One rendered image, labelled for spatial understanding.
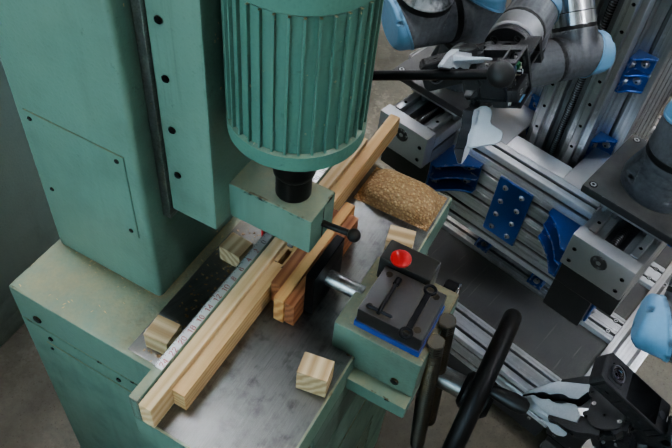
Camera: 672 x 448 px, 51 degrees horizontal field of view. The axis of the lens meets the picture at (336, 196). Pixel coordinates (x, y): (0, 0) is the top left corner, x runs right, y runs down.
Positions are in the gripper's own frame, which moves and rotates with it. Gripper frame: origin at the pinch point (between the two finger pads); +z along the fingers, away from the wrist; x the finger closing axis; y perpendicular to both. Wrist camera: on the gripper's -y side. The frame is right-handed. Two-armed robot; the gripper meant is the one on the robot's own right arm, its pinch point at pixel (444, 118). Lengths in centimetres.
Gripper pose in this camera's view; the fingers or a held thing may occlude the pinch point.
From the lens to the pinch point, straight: 96.0
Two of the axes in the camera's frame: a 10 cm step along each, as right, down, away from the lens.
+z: -4.8, 6.1, -6.3
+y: 8.4, 1.2, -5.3
